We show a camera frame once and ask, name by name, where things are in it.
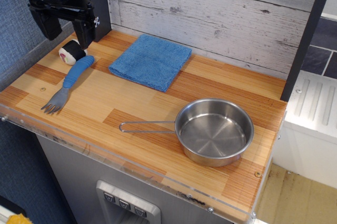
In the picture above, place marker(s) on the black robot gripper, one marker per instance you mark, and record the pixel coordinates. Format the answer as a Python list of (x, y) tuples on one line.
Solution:
[(47, 12)]

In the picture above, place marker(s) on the stainless steel pan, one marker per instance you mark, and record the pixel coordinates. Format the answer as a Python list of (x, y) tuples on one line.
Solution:
[(213, 132)]

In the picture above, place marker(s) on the blue folded cloth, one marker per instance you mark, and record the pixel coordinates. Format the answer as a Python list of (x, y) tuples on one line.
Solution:
[(152, 62)]

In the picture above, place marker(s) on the plush sushi roll toy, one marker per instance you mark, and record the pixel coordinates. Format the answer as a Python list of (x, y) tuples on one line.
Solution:
[(71, 52)]

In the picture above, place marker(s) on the clear acrylic edge guard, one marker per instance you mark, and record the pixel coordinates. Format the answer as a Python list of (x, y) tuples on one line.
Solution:
[(267, 120)]

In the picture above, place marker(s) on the grey cabinet with button panel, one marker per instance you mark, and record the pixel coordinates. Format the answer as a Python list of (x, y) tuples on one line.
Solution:
[(159, 186)]

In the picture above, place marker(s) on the yellow object at corner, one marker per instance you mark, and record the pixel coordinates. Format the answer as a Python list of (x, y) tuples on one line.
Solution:
[(18, 219)]

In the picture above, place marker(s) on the white ribbed appliance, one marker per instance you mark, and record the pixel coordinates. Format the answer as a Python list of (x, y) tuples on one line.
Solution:
[(307, 138)]

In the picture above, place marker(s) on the dark left frame post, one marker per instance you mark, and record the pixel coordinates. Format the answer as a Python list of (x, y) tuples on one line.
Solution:
[(98, 3)]

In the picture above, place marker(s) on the dark frame post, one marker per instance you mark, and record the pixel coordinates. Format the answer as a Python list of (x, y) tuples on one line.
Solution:
[(308, 33), (98, 3)]

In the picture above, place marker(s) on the blue handled metal fork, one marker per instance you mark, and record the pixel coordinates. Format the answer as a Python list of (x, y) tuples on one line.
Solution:
[(59, 99)]

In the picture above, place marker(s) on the dark right frame post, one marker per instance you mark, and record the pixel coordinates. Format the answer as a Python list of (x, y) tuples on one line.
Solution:
[(308, 33)]

